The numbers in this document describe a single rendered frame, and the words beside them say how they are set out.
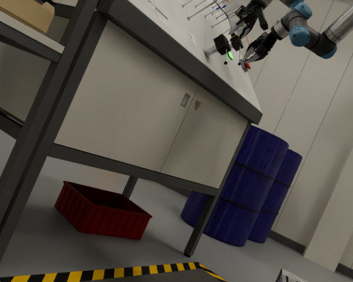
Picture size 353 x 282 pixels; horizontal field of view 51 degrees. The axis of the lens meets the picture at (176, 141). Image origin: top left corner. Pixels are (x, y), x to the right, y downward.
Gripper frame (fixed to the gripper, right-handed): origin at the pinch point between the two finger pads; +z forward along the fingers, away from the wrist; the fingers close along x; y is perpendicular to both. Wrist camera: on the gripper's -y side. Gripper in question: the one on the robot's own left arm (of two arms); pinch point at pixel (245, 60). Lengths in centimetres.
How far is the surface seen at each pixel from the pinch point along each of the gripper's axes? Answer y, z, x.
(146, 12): -58, -17, 40
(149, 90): -59, 4, 22
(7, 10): -97, -15, 59
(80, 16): -83, -18, 48
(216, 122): -23.3, 19.9, -10.4
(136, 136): -68, 16, 14
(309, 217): 122, 130, -185
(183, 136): -45.1, 20.9, -1.2
